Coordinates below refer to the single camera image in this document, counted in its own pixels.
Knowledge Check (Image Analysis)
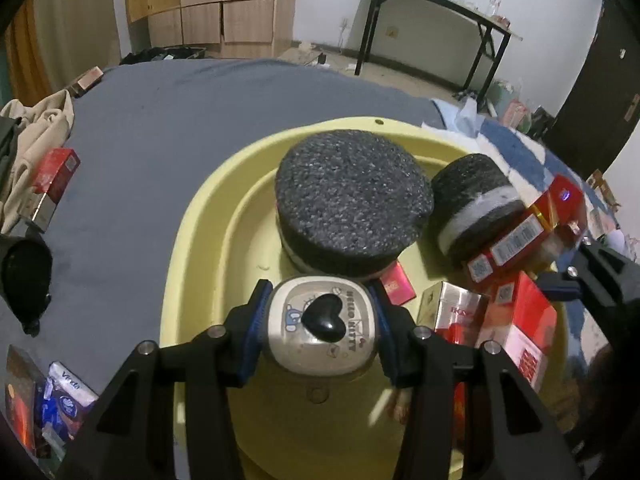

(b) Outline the dark door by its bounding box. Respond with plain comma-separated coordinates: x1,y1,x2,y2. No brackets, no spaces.
542,0,640,181

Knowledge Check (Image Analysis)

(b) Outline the large red silver cigarette carton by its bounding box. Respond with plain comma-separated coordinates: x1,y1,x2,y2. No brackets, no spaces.
417,270,558,396

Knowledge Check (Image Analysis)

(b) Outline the black floor pile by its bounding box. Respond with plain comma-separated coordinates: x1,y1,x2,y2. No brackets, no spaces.
120,46,207,66

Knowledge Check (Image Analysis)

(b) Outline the beige clothing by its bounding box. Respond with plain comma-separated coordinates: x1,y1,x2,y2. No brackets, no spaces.
0,89,76,233

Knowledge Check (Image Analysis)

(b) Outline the beige curtain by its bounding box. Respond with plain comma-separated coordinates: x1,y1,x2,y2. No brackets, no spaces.
30,0,126,91

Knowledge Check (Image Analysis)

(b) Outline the light blue cloth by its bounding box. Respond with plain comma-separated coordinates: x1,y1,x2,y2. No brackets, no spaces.
432,97,496,133

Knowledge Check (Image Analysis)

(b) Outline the dark grey clothing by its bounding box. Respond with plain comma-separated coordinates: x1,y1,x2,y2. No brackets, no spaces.
0,117,23,186

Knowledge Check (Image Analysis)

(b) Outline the large black foam cylinder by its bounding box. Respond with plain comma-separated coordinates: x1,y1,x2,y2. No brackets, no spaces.
274,130,435,282

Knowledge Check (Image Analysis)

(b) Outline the wooden wardrobe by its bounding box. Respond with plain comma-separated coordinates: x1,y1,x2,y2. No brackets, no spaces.
124,0,306,58

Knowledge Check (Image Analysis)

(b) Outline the black cap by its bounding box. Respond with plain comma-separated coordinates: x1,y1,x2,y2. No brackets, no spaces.
0,237,53,336

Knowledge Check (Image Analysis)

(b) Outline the yellow plastic basin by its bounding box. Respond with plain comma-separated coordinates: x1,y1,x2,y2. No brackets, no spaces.
159,116,576,480

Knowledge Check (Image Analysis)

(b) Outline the blue tissue pack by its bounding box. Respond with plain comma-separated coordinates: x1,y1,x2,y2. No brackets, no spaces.
35,361,100,441

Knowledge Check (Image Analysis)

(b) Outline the grey bed sheet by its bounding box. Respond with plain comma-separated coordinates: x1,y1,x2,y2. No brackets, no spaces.
0,57,446,461

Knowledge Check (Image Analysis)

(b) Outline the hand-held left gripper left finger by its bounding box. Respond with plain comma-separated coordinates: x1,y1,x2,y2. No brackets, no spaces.
57,280,273,480

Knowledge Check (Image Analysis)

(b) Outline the black bag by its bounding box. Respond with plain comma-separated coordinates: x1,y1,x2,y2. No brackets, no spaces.
532,107,556,136

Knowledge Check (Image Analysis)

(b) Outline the small brown box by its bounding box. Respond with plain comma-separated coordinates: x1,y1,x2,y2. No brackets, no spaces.
67,66,105,98

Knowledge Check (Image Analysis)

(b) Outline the orange curtain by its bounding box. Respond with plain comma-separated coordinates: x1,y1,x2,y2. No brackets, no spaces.
5,0,56,106

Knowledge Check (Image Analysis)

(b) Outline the printed cardboard box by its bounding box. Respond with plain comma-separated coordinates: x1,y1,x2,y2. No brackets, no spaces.
587,170,621,211

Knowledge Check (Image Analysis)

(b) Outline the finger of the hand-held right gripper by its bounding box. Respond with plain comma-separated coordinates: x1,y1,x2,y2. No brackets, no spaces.
540,267,601,306
580,239,640,311

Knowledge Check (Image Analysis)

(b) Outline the pink bag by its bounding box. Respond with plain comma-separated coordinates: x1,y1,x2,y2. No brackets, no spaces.
502,100,531,128

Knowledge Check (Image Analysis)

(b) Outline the red gold cigarette pack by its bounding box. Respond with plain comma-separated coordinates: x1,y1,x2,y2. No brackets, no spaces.
462,174,587,283

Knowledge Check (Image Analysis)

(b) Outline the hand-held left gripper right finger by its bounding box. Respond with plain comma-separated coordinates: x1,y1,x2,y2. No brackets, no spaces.
367,282,583,480

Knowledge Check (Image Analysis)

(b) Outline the small black foam cylinder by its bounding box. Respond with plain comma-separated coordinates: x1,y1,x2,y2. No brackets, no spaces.
429,154,526,267

